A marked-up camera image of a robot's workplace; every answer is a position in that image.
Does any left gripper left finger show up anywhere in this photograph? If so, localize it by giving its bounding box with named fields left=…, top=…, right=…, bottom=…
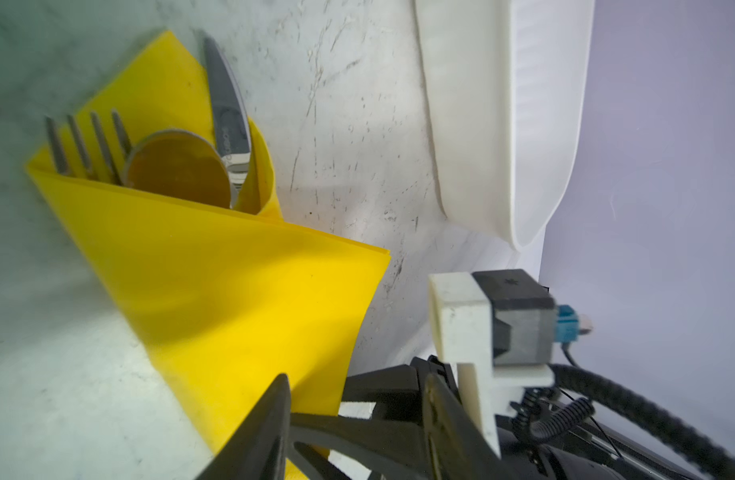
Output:
left=197, top=373, right=292, bottom=480

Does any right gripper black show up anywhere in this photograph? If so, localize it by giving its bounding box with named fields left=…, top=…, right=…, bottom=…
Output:
left=289, top=356, right=619, bottom=479

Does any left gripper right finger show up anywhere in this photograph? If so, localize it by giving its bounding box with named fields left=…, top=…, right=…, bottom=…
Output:
left=423, top=374, right=511, bottom=479

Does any silver spoon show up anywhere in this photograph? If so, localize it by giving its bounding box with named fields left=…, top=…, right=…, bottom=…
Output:
left=123, top=129, right=237, bottom=209

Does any silver knife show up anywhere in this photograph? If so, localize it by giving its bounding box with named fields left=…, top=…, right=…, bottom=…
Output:
left=203, top=35, right=253, bottom=193

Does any white rectangular dish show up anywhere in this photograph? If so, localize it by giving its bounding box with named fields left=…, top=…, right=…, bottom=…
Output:
left=415, top=1, right=595, bottom=250

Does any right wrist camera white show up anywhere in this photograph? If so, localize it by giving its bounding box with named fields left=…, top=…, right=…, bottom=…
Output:
left=429, top=269, right=591, bottom=453

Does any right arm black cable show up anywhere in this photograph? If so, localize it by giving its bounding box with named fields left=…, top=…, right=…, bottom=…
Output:
left=510, top=362, right=735, bottom=480

